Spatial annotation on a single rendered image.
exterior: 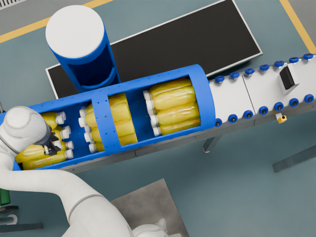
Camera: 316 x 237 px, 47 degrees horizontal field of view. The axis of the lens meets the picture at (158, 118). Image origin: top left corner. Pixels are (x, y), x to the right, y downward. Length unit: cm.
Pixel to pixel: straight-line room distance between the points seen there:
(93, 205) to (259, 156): 203
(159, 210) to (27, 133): 69
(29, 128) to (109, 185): 154
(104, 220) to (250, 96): 120
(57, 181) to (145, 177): 171
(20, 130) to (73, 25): 82
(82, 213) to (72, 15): 123
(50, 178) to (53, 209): 174
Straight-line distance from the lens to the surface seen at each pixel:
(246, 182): 269
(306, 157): 218
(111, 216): 80
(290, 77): 175
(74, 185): 91
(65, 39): 183
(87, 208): 82
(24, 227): 241
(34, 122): 118
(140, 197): 161
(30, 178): 103
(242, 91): 183
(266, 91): 186
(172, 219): 159
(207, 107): 148
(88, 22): 185
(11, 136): 121
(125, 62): 270
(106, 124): 145
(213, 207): 264
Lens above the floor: 261
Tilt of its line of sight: 75 degrees down
